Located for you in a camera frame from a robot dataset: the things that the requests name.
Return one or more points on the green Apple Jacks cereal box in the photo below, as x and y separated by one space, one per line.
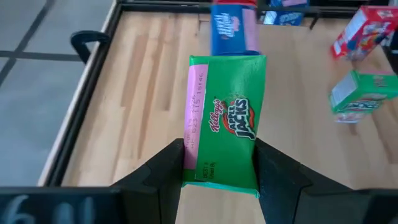
230 93
363 90

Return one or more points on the red Froot Loops cereal box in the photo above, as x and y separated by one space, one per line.
236 2
363 34

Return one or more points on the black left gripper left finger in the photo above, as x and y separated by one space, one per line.
155 186

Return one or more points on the black table edge clamp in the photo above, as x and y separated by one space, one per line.
90 35

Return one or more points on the blue Frosted Flakes cereal box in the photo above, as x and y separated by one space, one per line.
230 34
284 19

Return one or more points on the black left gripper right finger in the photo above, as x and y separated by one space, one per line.
280 186

